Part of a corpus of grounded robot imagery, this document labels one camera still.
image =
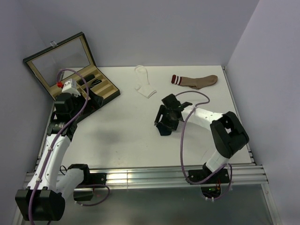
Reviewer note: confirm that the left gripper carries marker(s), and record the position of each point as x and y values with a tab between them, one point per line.
94	102

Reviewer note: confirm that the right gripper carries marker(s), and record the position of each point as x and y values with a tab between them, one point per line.
163	110

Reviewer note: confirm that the navy blue sock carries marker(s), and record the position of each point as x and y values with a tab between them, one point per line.
163	130

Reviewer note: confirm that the white sock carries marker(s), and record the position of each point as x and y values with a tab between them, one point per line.
143	85

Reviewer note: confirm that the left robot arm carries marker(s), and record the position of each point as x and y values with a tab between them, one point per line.
45	196

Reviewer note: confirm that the black rolled sock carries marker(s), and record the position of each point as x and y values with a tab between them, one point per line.
86	78

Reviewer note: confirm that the striped rolled sock right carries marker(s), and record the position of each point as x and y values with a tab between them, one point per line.
95	83

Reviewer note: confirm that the tan sock with red cuff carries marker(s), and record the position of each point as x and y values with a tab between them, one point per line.
194	83

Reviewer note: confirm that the black compartment storage box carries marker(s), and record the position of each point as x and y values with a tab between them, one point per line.
70	59

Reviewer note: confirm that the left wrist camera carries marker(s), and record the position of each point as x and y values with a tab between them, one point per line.
70	87

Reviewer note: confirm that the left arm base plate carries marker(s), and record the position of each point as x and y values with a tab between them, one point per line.
93	179

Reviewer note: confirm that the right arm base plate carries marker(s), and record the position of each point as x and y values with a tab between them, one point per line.
205	176

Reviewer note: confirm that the aluminium frame rail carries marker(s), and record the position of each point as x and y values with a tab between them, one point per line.
172	177

